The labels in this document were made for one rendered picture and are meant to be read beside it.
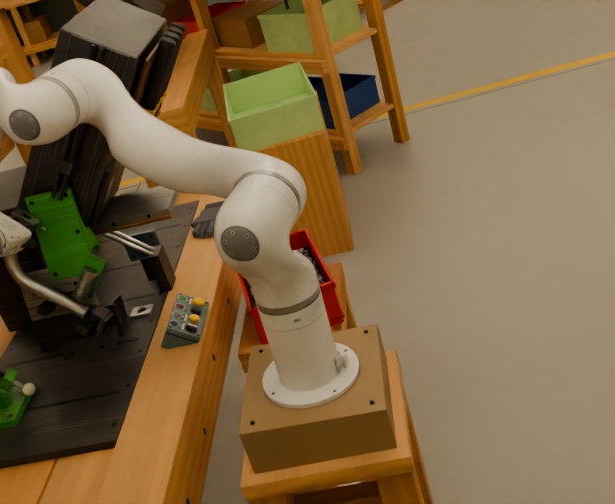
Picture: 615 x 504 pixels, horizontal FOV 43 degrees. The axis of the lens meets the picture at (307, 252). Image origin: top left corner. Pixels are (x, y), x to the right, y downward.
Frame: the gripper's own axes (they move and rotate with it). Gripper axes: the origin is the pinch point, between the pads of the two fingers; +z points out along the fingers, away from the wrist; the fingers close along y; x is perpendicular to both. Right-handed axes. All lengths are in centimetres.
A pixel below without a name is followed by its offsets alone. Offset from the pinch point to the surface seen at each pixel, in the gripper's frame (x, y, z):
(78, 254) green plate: -0.3, -14.3, 2.9
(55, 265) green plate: 5.3, -10.9, 2.9
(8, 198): 2.2, 9.9, 14.6
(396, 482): -15, -94, -41
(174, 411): 5, -53, -27
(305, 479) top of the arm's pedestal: -7, -79, -43
